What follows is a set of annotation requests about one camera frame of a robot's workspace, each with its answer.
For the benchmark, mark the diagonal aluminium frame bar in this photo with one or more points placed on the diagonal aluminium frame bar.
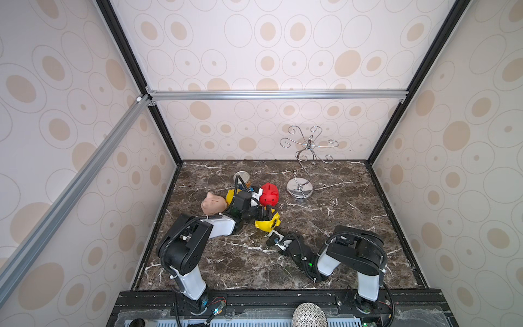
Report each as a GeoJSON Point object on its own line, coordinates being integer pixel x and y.
{"type": "Point", "coordinates": [29, 250]}

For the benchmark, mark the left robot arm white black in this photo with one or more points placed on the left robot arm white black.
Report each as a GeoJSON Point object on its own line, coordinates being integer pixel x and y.
{"type": "Point", "coordinates": [181, 249]}

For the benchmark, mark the chrome mug tree stand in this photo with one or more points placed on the chrome mug tree stand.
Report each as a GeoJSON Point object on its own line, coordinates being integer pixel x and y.
{"type": "Point", "coordinates": [301, 188]}

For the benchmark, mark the yellow piggy bank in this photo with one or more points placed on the yellow piggy bank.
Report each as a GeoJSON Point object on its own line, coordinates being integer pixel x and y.
{"type": "Point", "coordinates": [230, 195]}
{"type": "Point", "coordinates": [268, 220]}

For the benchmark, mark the pink piggy bank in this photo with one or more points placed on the pink piggy bank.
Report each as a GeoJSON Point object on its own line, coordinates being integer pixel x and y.
{"type": "Point", "coordinates": [213, 204]}

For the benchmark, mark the red piggy bank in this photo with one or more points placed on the red piggy bank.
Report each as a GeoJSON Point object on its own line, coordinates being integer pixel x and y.
{"type": "Point", "coordinates": [270, 195]}

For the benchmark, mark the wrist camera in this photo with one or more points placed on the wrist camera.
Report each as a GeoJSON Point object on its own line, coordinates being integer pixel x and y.
{"type": "Point", "coordinates": [256, 193]}
{"type": "Point", "coordinates": [282, 243]}

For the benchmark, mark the soup can blue label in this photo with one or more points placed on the soup can blue label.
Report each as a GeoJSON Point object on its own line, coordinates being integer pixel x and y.
{"type": "Point", "coordinates": [243, 180]}

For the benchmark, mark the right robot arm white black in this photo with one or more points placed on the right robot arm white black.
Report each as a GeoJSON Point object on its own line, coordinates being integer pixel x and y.
{"type": "Point", "coordinates": [357, 249]}

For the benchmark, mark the perforated metal ball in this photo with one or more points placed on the perforated metal ball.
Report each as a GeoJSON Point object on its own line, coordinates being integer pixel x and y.
{"type": "Point", "coordinates": [309, 315]}

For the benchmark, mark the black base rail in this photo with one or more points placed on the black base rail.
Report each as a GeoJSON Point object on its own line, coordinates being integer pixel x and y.
{"type": "Point", "coordinates": [276, 308]}

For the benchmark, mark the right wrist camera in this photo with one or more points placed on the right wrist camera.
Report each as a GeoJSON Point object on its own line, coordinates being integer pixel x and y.
{"type": "Point", "coordinates": [282, 243]}

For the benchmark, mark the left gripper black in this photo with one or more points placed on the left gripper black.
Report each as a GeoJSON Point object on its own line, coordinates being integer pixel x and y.
{"type": "Point", "coordinates": [261, 210]}

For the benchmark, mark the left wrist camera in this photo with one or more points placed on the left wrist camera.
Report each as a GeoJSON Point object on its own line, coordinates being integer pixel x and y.
{"type": "Point", "coordinates": [256, 193]}

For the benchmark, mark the horizontal aluminium frame bar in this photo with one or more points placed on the horizontal aluminium frame bar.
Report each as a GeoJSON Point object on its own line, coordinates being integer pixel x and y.
{"type": "Point", "coordinates": [327, 94]}

